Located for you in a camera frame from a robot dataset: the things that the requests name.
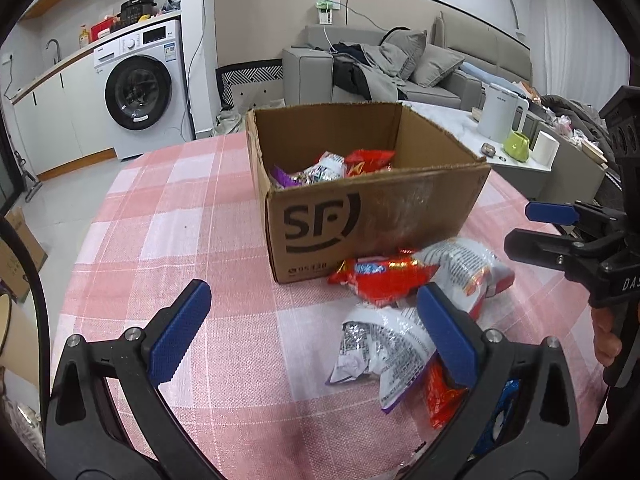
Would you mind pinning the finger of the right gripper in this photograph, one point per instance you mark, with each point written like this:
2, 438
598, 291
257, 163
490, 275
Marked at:
561, 214
549, 251

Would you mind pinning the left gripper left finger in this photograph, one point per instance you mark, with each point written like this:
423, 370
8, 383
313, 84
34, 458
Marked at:
107, 418

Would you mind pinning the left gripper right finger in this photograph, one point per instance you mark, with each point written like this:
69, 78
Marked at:
519, 419

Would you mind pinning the red chips bag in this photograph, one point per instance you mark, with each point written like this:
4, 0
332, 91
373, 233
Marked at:
367, 162

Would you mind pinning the purple snack bag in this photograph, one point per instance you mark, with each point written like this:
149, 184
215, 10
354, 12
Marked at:
330, 167

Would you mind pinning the person's right hand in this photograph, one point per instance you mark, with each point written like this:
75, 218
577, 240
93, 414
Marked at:
606, 345

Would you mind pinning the white paper roll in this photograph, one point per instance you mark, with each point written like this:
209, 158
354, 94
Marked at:
545, 149

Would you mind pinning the green mug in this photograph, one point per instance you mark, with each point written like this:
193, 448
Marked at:
516, 146

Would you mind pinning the white red snack bag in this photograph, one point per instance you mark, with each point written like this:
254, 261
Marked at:
467, 272

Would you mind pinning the white electric kettle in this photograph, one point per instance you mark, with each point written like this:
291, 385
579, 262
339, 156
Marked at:
503, 111

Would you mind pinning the brown cardboard box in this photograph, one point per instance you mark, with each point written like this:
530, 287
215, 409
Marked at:
424, 197

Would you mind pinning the white marble coffee table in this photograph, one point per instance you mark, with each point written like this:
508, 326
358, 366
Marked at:
464, 128

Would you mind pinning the silver white snack bag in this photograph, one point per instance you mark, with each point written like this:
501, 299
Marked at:
390, 343

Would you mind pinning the white curtain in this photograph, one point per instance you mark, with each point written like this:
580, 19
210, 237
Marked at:
576, 52

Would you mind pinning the grey sofa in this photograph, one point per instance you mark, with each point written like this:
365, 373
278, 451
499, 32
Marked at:
490, 56

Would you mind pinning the red shiny snack pack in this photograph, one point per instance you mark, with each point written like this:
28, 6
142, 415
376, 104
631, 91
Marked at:
383, 280

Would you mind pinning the grey cushion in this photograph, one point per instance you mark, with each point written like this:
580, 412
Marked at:
436, 64

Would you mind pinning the dark grey jacket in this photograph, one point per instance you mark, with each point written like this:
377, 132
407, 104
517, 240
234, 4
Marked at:
370, 72

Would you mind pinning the white kitchen cabinet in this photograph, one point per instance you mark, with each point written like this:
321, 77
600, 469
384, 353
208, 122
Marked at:
64, 118

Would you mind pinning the crumpled beige cloth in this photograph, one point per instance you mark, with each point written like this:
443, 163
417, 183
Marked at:
233, 121

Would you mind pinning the black white patterned rug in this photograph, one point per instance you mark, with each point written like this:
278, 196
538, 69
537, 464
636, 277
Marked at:
250, 84

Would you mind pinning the white washing machine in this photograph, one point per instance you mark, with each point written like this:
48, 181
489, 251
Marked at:
143, 81

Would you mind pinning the yellow oil bottle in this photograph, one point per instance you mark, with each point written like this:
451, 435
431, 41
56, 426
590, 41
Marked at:
84, 38

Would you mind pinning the black pressure cooker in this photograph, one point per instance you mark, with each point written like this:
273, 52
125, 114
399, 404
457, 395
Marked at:
132, 10

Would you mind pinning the wall socket with plugs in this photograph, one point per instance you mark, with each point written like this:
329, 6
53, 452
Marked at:
326, 10

